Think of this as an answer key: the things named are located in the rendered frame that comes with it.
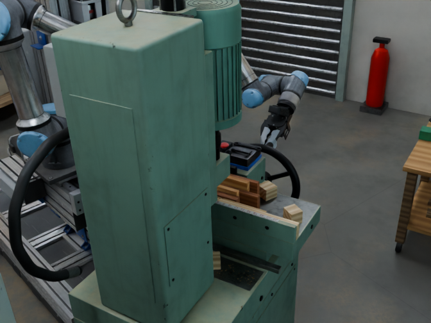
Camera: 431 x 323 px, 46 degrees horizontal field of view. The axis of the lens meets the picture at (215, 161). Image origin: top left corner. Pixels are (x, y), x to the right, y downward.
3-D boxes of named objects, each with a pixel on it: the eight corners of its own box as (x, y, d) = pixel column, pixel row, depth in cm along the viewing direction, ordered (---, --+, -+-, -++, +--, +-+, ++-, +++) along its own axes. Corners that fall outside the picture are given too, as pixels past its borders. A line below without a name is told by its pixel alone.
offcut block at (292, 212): (294, 215, 150) (294, 203, 148) (302, 222, 147) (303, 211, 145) (282, 218, 149) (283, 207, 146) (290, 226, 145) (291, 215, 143)
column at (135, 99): (216, 282, 141) (206, 18, 105) (170, 339, 124) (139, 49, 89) (151, 256, 151) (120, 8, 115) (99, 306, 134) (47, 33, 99)
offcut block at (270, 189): (266, 201, 157) (266, 190, 155) (257, 195, 160) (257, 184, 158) (276, 197, 159) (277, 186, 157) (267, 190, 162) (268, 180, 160)
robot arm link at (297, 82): (293, 81, 205) (312, 83, 200) (283, 102, 201) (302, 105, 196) (287, 68, 199) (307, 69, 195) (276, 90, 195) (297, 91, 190)
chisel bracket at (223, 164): (231, 179, 152) (230, 154, 148) (206, 202, 142) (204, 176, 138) (209, 173, 156) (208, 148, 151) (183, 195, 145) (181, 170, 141)
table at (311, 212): (331, 206, 164) (333, 190, 161) (294, 261, 141) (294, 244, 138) (174, 162, 191) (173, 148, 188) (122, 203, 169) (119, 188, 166)
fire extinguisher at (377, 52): (387, 107, 430) (398, 36, 401) (380, 115, 417) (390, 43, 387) (367, 103, 439) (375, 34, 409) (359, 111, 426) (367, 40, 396)
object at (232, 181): (249, 202, 156) (249, 181, 153) (247, 204, 155) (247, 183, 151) (190, 184, 166) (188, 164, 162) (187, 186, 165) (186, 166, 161)
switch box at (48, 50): (106, 104, 118) (96, 36, 111) (76, 121, 111) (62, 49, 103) (86, 100, 121) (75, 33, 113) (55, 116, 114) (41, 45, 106)
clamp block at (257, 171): (266, 180, 173) (267, 157, 168) (247, 200, 163) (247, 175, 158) (228, 170, 179) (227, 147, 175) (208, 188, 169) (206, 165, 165)
